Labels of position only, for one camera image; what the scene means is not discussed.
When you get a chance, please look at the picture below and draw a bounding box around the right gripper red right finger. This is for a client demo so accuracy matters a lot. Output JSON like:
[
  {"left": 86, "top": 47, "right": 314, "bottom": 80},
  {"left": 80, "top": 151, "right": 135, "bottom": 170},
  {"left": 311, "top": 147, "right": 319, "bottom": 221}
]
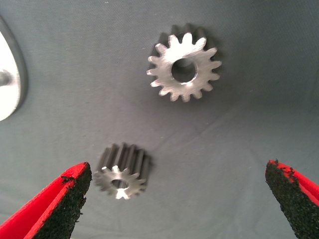
[{"left": 265, "top": 159, "right": 319, "bottom": 239}]

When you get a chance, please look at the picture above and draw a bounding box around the round metal plate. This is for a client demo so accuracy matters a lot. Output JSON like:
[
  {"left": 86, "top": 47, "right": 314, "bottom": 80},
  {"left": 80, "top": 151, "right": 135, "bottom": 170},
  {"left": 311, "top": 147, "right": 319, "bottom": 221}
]
[{"left": 0, "top": 14, "right": 28, "bottom": 122}]

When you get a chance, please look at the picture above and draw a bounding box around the large steel gear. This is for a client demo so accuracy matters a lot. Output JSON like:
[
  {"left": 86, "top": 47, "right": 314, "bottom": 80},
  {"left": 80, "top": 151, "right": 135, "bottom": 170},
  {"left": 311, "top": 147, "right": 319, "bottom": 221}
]
[{"left": 146, "top": 23, "right": 222, "bottom": 103}]

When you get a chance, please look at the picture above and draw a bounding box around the dark grey table cloth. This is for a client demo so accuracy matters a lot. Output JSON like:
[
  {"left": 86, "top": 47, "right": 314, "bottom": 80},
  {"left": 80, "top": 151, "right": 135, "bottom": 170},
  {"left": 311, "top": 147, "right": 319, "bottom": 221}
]
[{"left": 0, "top": 0, "right": 319, "bottom": 239}]

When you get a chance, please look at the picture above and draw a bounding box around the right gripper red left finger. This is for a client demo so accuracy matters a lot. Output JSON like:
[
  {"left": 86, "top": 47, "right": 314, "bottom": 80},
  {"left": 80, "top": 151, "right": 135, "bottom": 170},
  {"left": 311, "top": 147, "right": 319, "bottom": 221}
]
[{"left": 0, "top": 161, "right": 93, "bottom": 239}]

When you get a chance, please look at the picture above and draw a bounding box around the small steel gear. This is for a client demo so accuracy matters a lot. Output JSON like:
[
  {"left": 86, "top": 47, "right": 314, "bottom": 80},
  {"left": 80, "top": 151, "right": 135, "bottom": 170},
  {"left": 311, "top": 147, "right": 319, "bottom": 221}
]
[{"left": 93, "top": 143, "right": 152, "bottom": 200}]

